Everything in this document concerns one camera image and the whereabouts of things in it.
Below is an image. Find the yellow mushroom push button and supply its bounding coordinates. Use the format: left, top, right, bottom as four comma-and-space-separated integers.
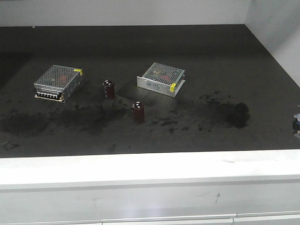
293, 113, 300, 138

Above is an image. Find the front dark red capacitor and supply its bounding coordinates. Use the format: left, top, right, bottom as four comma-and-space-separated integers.
132, 101, 145, 123

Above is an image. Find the dark red capacitor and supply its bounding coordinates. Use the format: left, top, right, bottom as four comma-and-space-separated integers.
132, 101, 145, 123
103, 80, 115, 100

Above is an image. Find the right metal mesh power supply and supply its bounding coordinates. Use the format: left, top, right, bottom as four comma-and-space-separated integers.
136, 62, 185, 98

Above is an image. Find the metal mesh power supply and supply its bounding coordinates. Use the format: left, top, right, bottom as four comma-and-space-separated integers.
34, 65, 84, 103
136, 62, 185, 98

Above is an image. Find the rear dark red capacitor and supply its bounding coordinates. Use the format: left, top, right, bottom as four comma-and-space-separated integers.
103, 80, 115, 100

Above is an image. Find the left metal mesh power supply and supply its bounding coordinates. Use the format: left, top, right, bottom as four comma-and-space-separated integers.
34, 65, 84, 103

